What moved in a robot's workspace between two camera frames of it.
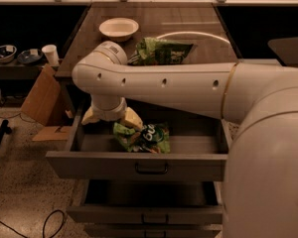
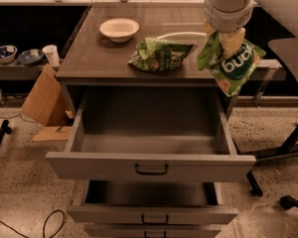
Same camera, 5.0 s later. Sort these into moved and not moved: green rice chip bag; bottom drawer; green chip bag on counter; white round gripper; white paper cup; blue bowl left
Moved: white round gripper; green rice chip bag
Not moved: green chip bag on counter; bottom drawer; blue bowl left; white paper cup
